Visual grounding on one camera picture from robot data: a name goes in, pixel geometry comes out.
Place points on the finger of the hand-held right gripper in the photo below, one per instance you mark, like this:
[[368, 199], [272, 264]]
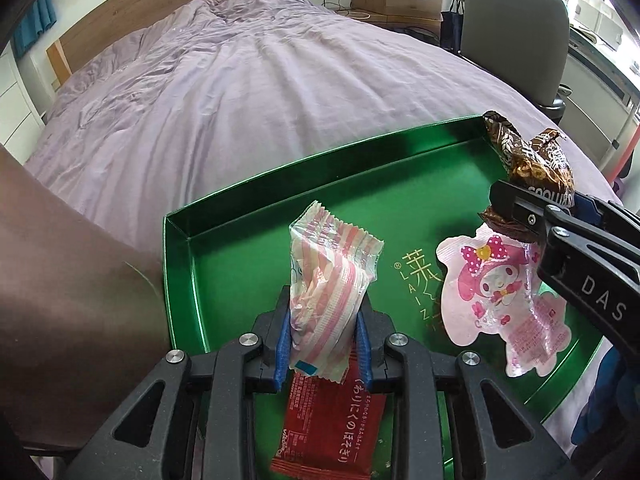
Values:
[[586, 206], [515, 210]]

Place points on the grey office chair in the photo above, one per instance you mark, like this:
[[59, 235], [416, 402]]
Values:
[[510, 25]]

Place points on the blue and purple bag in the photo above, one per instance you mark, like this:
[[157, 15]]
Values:
[[600, 395]]

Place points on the dark hanging bag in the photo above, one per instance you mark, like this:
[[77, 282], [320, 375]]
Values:
[[452, 25]]

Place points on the wooden headboard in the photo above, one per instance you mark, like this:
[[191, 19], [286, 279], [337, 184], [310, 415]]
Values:
[[150, 5]]

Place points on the white wardrobe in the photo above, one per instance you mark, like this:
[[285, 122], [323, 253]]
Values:
[[17, 95]]

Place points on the teal curtain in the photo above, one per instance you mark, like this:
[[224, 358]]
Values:
[[32, 25]]

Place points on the pink cartoon-shaped snack packet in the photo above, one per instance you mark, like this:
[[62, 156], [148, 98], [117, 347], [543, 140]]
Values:
[[480, 290]]

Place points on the pink striped snack packet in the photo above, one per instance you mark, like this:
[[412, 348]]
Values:
[[330, 270]]

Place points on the green shallow box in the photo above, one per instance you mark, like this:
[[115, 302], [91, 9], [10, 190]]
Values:
[[240, 260]]

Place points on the white desk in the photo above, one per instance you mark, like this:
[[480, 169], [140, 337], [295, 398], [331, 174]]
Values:
[[600, 60]]

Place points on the brown snack packet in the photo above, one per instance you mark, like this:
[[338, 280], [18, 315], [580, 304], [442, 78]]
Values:
[[535, 165]]

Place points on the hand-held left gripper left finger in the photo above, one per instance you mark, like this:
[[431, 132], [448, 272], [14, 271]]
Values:
[[282, 350]]

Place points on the purple blanket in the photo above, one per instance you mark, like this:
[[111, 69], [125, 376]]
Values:
[[250, 85]]

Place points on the dark red snack packet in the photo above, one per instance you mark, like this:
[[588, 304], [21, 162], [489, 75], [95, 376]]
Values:
[[330, 430]]

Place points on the pink curved tube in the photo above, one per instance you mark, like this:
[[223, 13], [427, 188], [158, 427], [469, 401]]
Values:
[[622, 145]]

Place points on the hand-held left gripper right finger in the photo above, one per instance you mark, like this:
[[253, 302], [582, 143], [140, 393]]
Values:
[[363, 355]]

